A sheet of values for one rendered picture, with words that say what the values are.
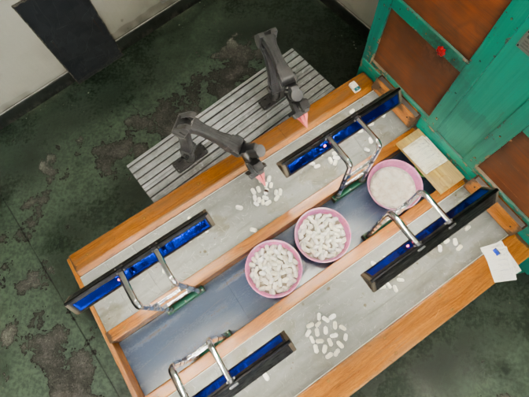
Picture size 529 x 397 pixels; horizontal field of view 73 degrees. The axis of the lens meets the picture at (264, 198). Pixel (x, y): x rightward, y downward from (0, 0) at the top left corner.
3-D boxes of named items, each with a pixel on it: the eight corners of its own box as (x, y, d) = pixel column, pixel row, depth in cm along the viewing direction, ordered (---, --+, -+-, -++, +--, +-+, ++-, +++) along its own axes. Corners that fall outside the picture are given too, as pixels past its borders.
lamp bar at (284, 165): (275, 165, 153) (275, 157, 146) (390, 90, 161) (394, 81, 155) (286, 179, 151) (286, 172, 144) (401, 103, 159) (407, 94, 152)
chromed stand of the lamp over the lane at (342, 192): (312, 176, 190) (319, 134, 147) (342, 155, 192) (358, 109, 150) (334, 203, 184) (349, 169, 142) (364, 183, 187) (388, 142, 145)
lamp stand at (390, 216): (360, 236, 178) (384, 211, 136) (391, 214, 181) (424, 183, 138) (385, 268, 172) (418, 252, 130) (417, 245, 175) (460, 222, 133)
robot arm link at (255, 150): (268, 144, 163) (249, 131, 156) (262, 161, 161) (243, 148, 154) (252, 147, 172) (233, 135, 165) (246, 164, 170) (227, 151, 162)
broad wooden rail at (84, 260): (86, 261, 191) (67, 256, 173) (356, 90, 216) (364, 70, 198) (96, 280, 187) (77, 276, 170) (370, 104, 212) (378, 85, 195)
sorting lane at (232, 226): (82, 278, 174) (79, 277, 172) (375, 90, 199) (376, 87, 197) (109, 333, 165) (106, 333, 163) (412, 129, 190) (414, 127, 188)
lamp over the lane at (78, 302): (70, 297, 140) (59, 296, 133) (206, 209, 148) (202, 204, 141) (78, 315, 137) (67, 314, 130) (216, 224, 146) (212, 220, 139)
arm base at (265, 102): (292, 82, 200) (284, 74, 202) (264, 102, 197) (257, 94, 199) (292, 90, 207) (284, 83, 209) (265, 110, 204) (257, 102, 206)
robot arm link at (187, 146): (197, 148, 189) (190, 118, 158) (192, 159, 187) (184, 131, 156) (186, 145, 189) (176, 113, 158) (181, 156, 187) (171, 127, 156)
